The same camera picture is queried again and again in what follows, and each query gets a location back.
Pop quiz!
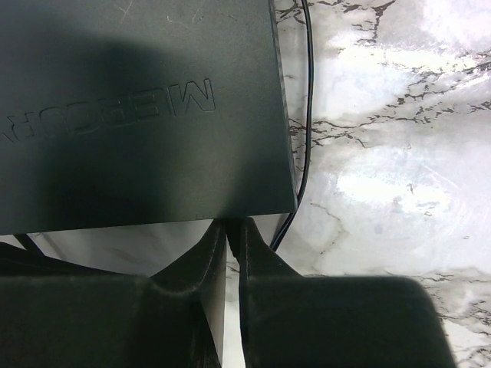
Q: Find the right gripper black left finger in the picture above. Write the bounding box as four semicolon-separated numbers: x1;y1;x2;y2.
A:
1;221;226;367

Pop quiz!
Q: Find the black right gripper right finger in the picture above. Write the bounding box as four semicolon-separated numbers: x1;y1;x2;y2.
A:
237;218;455;367

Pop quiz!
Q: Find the black network switch box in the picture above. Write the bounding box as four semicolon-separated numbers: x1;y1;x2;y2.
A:
1;1;298;235

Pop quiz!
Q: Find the black power cord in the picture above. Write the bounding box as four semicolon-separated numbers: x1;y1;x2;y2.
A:
226;0;314;258

